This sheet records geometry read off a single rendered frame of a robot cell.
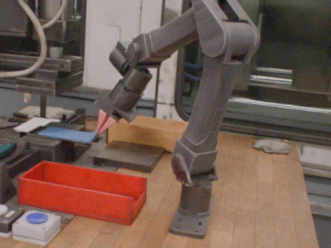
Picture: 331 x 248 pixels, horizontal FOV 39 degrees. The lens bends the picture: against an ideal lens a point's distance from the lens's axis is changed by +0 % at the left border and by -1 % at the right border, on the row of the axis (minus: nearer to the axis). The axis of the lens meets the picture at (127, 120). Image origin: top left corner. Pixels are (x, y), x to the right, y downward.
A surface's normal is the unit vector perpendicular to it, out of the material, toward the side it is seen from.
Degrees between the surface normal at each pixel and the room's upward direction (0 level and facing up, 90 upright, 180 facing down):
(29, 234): 90
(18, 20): 90
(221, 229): 0
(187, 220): 0
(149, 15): 90
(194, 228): 0
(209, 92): 91
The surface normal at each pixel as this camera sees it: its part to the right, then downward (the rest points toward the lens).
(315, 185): -0.33, 0.22
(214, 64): -0.80, 0.12
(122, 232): 0.06, -0.97
